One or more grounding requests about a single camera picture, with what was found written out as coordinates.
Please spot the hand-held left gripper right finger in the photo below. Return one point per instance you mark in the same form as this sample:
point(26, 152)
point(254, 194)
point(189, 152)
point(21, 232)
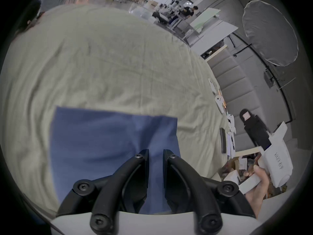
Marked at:
point(193, 190)

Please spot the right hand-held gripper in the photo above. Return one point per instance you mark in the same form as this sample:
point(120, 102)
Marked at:
point(276, 160)

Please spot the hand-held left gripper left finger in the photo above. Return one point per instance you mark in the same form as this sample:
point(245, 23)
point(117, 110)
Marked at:
point(107, 194)

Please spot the blue garment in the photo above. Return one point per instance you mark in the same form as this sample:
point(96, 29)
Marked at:
point(97, 141)

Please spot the person's right hand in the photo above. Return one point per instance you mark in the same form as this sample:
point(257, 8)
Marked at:
point(258, 197)

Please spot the white hand controller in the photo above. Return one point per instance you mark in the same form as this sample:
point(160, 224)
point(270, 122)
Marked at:
point(219, 101)
point(231, 122)
point(212, 84)
point(231, 143)

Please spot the black phone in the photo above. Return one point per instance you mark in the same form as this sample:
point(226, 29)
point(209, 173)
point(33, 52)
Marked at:
point(223, 141)

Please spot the cardboard carton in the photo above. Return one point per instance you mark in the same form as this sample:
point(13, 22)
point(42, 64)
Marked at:
point(236, 164)

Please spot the round grey light diffuser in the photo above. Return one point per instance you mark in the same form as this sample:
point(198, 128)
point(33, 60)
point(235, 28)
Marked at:
point(269, 30)

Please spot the white table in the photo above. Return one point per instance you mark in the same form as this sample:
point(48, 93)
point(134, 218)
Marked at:
point(215, 30)

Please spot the bed with beige sheet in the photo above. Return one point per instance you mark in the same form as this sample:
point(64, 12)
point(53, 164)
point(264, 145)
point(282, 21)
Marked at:
point(110, 57)

